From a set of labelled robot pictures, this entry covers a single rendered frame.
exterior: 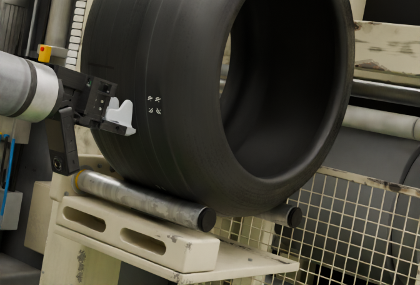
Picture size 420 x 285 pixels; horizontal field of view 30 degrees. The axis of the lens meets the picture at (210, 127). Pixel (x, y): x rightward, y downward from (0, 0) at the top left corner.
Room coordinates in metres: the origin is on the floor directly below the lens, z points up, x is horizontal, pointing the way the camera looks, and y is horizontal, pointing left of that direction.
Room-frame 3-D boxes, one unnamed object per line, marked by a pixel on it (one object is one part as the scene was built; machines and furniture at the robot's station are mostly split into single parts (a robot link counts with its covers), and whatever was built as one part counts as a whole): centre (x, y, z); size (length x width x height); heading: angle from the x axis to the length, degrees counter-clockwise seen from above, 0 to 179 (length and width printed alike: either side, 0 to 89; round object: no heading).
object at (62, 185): (1.71, 0.16, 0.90); 0.40 x 0.03 x 0.10; 140
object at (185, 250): (1.49, 0.11, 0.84); 0.36 x 0.09 x 0.06; 50
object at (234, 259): (1.60, 0.02, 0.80); 0.37 x 0.36 x 0.02; 140
